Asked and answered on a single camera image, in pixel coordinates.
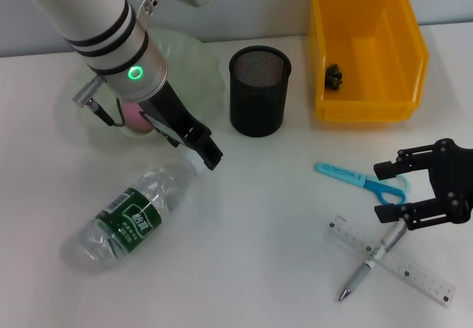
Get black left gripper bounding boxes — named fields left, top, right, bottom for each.
left=138, top=80, right=225, bottom=172

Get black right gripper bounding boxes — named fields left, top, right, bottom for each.
left=372, top=138, right=473, bottom=231

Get pink peach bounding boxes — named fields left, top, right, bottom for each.
left=120, top=102, right=154, bottom=135

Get clear plastic water bottle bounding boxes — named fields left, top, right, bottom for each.
left=61, top=150, right=206, bottom=274

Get green plastic wrapper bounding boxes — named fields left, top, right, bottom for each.
left=324, top=63, right=344, bottom=92

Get blue scissors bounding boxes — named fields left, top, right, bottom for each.
left=314, top=162, right=411, bottom=209

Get black mesh pen holder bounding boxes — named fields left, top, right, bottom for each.
left=228, top=45, right=293, bottom=138

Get white silver ballpoint pen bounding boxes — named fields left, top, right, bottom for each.
left=338, top=220, right=407, bottom=303

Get green glass fruit bowl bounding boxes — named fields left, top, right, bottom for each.
left=55, top=27, right=228, bottom=146

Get transparent plastic ruler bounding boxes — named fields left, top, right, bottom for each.
left=327, top=213, right=457, bottom=309

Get yellow plastic bin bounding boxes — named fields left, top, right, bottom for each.
left=308, top=0, right=430, bottom=124

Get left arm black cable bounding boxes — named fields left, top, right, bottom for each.
left=72, top=76, right=129, bottom=128

